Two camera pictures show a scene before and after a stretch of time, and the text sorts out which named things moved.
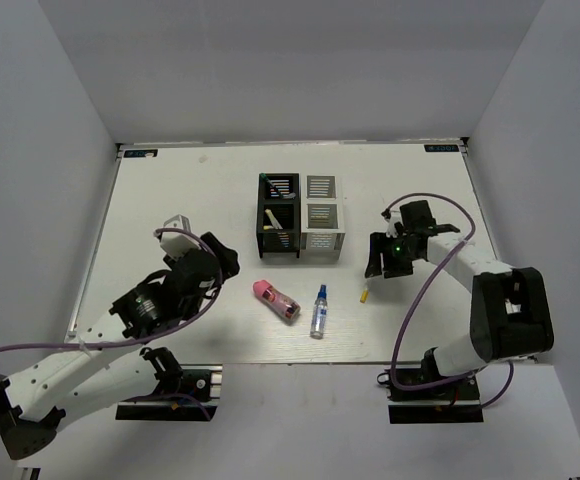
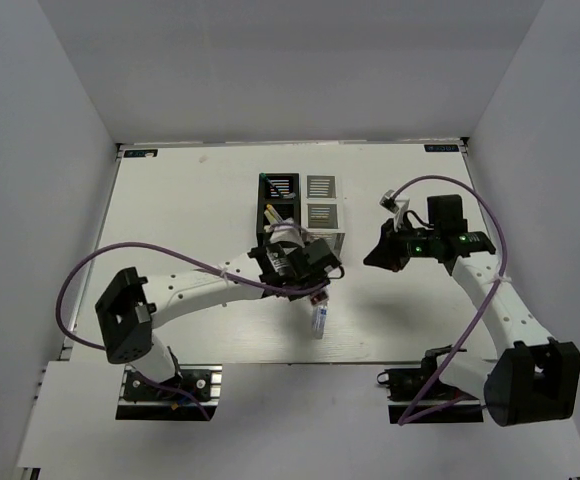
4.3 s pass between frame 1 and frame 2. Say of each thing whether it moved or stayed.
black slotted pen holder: stayed
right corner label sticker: stayed
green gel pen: stayed
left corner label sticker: stayed
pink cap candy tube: moved
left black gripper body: moved
